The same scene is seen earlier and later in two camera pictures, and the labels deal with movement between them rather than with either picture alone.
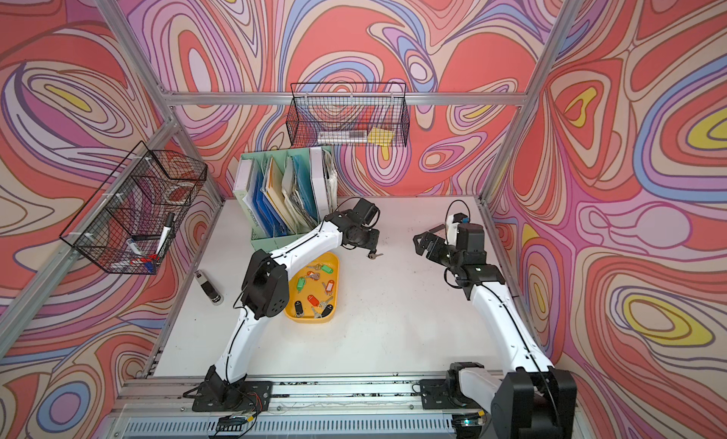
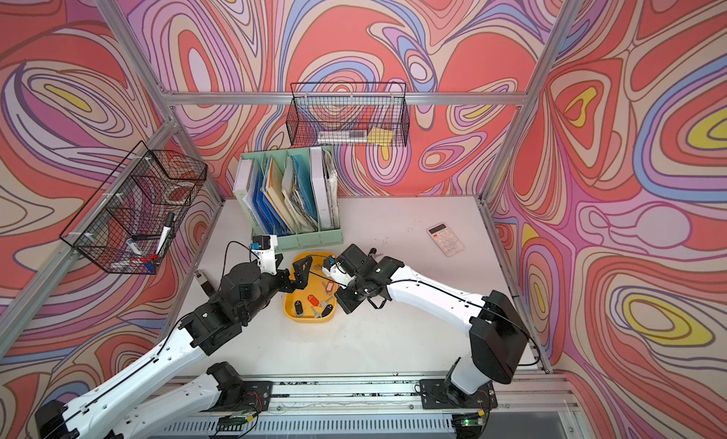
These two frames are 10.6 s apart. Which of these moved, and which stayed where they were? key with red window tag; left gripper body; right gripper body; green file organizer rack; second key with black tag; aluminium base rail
Moved: right gripper body; left gripper body
Stayed: second key with black tag; key with red window tag; green file organizer rack; aluminium base rail
